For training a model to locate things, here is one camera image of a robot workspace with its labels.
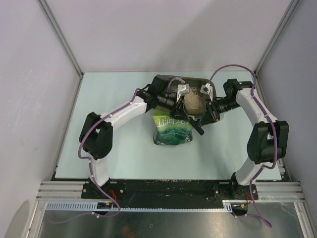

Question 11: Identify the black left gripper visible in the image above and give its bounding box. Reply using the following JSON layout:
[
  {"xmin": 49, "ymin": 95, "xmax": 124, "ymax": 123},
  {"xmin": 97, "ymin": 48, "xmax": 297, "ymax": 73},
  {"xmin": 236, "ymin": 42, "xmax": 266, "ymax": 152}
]
[{"xmin": 158, "ymin": 93, "xmax": 190, "ymax": 122}]

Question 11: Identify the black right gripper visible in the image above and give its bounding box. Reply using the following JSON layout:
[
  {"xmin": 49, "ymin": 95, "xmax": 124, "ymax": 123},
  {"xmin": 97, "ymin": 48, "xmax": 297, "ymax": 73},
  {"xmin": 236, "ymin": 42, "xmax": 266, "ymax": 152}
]
[{"xmin": 199, "ymin": 97, "xmax": 241, "ymax": 126}]

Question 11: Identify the green litter bag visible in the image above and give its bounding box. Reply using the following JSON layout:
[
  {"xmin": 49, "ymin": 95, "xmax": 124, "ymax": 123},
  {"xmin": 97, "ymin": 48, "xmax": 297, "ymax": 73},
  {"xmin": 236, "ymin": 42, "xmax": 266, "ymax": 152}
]
[{"xmin": 153, "ymin": 110, "xmax": 193, "ymax": 146}]

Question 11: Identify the black bag clip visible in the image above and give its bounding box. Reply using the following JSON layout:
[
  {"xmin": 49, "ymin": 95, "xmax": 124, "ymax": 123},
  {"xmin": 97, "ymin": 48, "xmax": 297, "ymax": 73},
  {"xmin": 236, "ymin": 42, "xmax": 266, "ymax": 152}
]
[{"xmin": 188, "ymin": 117, "xmax": 205, "ymax": 135}]

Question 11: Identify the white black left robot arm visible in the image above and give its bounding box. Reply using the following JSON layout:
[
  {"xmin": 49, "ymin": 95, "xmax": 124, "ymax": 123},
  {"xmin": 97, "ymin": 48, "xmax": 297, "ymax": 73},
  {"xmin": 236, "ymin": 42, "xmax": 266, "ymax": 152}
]
[{"xmin": 78, "ymin": 75, "xmax": 190, "ymax": 198}]

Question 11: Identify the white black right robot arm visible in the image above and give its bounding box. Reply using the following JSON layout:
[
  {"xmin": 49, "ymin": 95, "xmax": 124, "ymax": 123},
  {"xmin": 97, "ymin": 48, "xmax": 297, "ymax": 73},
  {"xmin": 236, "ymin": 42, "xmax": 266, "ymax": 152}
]
[{"xmin": 200, "ymin": 79, "xmax": 289, "ymax": 199}]

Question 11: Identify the beige cat litter pile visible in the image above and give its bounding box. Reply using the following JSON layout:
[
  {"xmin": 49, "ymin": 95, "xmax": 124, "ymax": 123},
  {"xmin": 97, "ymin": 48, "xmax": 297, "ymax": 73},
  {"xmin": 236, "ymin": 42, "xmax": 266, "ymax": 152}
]
[{"xmin": 184, "ymin": 90, "xmax": 206, "ymax": 116}]

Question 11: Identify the dark grey litter box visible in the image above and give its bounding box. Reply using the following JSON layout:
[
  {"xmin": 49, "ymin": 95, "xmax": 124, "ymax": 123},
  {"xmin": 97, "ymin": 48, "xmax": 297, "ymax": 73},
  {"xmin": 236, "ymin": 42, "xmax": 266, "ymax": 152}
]
[{"xmin": 148, "ymin": 74, "xmax": 209, "ymax": 117}]

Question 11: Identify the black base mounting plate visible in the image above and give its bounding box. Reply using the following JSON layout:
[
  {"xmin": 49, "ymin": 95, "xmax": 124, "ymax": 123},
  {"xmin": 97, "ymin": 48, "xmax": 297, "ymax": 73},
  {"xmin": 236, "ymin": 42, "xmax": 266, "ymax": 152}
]
[{"xmin": 82, "ymin": 179, "xmax": 259, "ymax": 200}]

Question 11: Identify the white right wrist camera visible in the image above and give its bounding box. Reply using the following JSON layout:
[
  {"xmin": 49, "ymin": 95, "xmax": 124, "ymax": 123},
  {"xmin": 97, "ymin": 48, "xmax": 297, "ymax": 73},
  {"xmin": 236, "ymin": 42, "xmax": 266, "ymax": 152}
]
[{"xmin": 200, "ymin": 83, "xmax": 213, "ymax": 102}]

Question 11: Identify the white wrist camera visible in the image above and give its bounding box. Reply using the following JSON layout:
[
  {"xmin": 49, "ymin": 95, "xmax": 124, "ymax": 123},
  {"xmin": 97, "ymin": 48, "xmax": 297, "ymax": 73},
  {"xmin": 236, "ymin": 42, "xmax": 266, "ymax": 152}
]
[
  {"xmin": 176, "ymin": 84, "xmax": 190, "ymax": 102},
  {"xmin": 200, "ymin": 83, "xmax": 213, "ymax": 102}
]

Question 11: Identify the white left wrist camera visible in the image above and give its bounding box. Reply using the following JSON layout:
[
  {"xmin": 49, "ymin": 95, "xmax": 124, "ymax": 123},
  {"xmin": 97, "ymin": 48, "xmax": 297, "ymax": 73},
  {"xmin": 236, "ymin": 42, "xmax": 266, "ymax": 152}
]
[{"xmin": 176, "ymin": 84, "xmax": 190, "ymax": 102}]

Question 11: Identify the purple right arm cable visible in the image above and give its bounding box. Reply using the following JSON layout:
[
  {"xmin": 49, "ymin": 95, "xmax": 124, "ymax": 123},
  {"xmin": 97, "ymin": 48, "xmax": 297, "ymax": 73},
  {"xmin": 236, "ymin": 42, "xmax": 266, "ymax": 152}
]
[{"xmin": 209, "ymin": 63, "xmax": 282, "ymax": 228}]

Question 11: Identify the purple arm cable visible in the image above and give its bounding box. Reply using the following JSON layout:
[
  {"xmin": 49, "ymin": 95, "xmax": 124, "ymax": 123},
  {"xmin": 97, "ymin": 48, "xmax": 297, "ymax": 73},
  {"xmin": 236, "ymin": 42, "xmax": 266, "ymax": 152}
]
[
  {"xmin": 77, "ymin": 76, "xmax": 185, "ymax": 219},
  {"xmin": 209, "ymin": 63, "xmax": 282, "ymax": 228}
]

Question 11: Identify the white slotted cable duct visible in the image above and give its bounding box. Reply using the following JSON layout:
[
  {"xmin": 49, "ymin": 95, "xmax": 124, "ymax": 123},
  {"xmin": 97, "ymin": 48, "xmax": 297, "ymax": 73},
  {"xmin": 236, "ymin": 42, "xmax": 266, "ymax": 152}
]
[{"xmin": 46, "ymin": 200, "xmax": 242, "ymax": 212}]

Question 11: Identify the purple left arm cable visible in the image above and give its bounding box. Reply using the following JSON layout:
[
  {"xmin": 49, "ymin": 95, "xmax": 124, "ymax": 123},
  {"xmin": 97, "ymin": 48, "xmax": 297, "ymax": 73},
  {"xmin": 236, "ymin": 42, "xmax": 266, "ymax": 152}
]
[{"xmin": 77, "ymin": 76, "xmax": 185, "ymax": 219}]

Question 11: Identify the aluminium frame rail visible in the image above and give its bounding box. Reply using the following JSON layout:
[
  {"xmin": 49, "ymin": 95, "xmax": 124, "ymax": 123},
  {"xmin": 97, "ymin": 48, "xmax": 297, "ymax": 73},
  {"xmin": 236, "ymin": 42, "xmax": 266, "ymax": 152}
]
[{"xmin": 36, "ymin": 181, "xmax": 306, "ymax": 203}]

